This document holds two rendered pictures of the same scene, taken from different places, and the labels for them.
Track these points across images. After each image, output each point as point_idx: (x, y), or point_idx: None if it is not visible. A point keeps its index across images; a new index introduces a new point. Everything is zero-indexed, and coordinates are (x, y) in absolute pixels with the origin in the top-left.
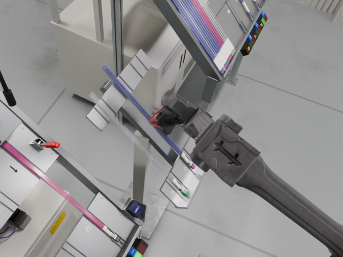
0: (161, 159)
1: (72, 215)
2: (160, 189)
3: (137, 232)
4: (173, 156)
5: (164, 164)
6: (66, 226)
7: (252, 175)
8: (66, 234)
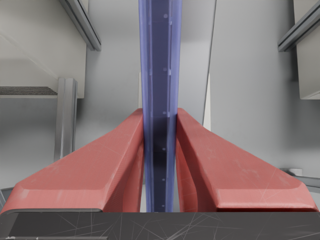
0: (258, 138)
1: (30, 64)
2: None
3: None
4: None
5: (254, 147)
6: (10, 65)
7: None
8: (19, 75)
